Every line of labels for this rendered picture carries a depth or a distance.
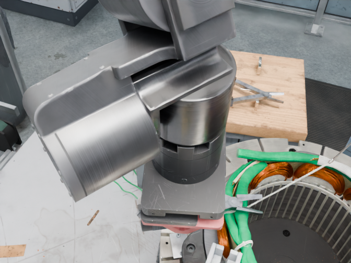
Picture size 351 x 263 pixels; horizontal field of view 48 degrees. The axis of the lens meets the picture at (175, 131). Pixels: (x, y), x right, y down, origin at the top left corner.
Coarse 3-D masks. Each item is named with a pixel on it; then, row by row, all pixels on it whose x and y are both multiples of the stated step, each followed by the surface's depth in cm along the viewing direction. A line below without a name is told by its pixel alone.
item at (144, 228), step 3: (141, 222) 38; (141, 225) 38; (144, 225) 38; (147, 225) 38; (150, 225) 38; (153, 225) 38; (144, 228) 38; (147, 228) 38; (150, 228) 38; (153, 228) 38; (156, 228) 38; (159, 228) 39; (162, 228) 39; (165, 228) 39; (144, 231) 39
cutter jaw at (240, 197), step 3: (237, 195) 40; (240, 195) 40; (243, 195) 40; (246, 195) 40; (249, 195) 40; (252, 195) 40; (255, 195) 40; (258, 195) 40; (261, 195) 40; (237, 198) 40; (240, 198) 40; (243, 198) 40; (246, 198) 40; (249, 198) 40; (252, 198) 40; (255, 198) 40; (258, 198) 40
